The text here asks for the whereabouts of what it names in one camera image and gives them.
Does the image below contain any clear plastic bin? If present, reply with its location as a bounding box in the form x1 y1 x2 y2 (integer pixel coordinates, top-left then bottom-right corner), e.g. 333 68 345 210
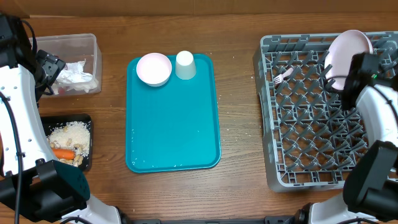
36 34 102 96

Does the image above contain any pink bowl with peanuts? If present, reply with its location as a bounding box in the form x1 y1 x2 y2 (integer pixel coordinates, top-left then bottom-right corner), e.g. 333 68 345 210
136 53 172 87

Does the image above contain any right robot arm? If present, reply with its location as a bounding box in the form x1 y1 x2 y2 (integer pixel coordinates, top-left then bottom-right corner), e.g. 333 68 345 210
289 53 397 223

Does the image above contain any orange carrot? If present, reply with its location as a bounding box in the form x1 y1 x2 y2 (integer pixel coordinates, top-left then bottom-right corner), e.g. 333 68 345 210
52 148 75 160

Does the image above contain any large white tissue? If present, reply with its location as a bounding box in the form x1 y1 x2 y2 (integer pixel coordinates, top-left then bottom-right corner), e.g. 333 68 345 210
58 60 93 83

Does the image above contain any grey dishwasher rack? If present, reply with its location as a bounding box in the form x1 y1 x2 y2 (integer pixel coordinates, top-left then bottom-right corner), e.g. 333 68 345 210
253 31 397 192

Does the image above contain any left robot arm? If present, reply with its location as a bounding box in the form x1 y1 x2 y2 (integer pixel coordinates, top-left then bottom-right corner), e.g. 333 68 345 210
1 14 129 223

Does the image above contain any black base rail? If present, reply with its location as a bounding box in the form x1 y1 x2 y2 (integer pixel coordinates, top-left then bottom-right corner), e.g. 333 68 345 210
131 215 295 224

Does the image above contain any white paper cup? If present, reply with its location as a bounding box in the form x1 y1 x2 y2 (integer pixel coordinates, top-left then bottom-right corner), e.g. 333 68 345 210
175 50 197 80

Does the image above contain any rice and peanut pile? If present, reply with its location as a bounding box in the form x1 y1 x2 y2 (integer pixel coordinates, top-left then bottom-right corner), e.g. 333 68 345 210
47 121 90 167

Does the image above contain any white plastic fork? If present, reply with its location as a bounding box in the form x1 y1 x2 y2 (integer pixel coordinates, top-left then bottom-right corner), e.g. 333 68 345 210
274 67 294 85

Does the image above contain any white round plate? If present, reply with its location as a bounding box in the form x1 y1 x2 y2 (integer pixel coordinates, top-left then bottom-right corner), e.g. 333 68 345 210
325 30 373 78

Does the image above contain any black plastic tray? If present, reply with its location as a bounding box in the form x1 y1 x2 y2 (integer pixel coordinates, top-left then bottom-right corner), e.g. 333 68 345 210
41 114 93 172

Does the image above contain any small white tissue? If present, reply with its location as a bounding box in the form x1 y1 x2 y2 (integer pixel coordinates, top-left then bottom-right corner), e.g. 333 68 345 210
52 74 101 95

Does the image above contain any teal serving tray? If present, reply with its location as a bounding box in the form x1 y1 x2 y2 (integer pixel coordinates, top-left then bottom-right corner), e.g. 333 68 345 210
125 54 221 173

